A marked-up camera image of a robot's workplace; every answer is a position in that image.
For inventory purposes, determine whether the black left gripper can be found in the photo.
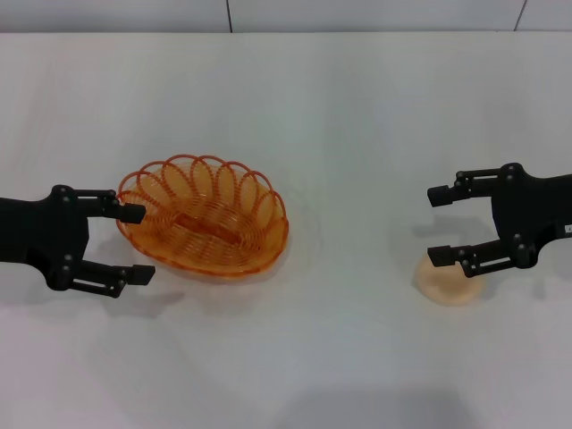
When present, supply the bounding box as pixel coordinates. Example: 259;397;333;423
0;184;156;299

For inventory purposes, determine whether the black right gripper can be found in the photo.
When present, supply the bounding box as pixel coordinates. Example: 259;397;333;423
427;162;572;279

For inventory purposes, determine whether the pale ring-shaped bread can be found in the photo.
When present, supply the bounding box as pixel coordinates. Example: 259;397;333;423
413;254;484;306

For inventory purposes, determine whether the orange wire basket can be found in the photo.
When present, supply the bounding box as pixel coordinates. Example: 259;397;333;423
115;154;290;281

